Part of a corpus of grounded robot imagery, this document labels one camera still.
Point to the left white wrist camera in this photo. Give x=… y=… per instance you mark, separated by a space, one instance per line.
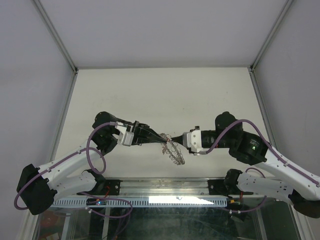
x=126 y=134

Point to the left aluminium frame post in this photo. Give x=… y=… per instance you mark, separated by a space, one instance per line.
x=54 y=34

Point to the aluminium mounting rail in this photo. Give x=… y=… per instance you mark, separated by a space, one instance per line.
x=175 y=186

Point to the right aluminium frame post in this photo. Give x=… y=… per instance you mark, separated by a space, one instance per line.
x=272 y=33

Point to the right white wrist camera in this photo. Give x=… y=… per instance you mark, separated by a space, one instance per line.
x=186 y=142

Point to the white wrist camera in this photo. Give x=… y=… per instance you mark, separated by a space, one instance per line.
x=126 y=134
x=186 y=142

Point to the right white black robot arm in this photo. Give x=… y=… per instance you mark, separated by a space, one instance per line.
x=293 y=184

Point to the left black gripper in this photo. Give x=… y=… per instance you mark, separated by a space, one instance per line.
x=143 y=134

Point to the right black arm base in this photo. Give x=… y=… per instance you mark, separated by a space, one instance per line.
x=217 y=187

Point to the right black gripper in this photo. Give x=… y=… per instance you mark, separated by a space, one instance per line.
x=179 y=139

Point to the aluminium frame post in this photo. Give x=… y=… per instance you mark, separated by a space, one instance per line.
x=272 y=33
x=54 y=34

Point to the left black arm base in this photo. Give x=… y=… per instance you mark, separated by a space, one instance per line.
x=107 y=186

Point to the white slotted cable duct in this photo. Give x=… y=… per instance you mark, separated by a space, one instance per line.
x=166 y=201

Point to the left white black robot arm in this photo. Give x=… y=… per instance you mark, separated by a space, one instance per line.
x=80 y=171

